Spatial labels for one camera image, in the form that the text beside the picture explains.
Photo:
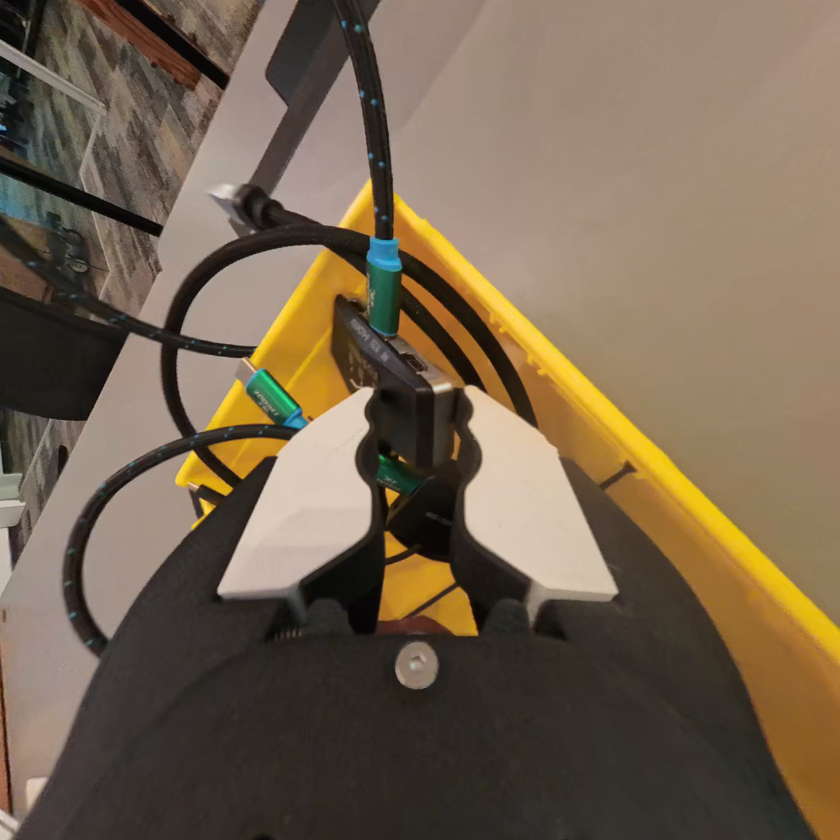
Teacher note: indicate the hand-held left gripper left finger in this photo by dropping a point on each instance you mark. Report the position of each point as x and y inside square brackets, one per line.
[295, 525]

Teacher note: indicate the black hdmi adapter box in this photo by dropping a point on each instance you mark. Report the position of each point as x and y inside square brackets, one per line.
[420, 400]

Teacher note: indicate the yellow plastic bin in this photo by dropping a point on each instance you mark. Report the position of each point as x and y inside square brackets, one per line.
[775, 630]

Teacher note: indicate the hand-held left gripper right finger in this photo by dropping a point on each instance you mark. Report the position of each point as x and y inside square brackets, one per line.
[538, 525]

